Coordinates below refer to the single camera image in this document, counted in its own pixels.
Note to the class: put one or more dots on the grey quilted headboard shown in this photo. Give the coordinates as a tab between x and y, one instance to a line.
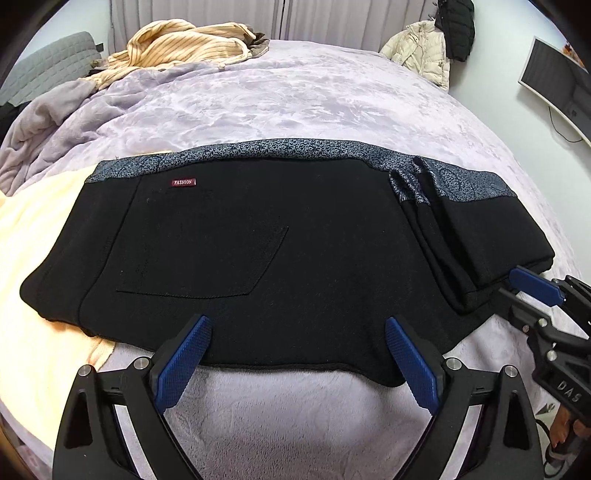
60	60

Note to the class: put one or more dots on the yellow striped sweater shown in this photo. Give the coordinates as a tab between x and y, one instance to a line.
175	46

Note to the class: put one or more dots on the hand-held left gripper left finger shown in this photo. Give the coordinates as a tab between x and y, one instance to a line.
182	360

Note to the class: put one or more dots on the lavender fleece blanket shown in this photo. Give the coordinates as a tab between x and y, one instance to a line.
300	92

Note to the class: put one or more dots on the cream blanket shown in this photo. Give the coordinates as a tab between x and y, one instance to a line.
37	240

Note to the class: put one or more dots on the white puffer jacket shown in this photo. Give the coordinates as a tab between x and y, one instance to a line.
420	50

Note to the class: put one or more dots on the black pants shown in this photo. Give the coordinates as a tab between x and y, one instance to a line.
277	277

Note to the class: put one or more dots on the black garment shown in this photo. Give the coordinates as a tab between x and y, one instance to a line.
11	115

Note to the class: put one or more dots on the white-framed monitor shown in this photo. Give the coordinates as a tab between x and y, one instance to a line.
554	78

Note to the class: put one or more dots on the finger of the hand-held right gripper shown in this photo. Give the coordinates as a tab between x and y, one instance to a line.
535	282
524	311

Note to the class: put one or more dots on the grey curtains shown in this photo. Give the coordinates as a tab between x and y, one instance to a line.
323	18

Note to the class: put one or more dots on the grey-brown cloth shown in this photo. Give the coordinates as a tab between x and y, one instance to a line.
259	45

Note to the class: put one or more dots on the black puffer jacket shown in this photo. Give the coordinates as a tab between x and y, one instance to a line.
457	27

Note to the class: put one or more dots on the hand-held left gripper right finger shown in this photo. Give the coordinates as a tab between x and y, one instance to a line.
413	364

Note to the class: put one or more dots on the person's right hand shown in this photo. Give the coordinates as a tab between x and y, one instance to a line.
567	427

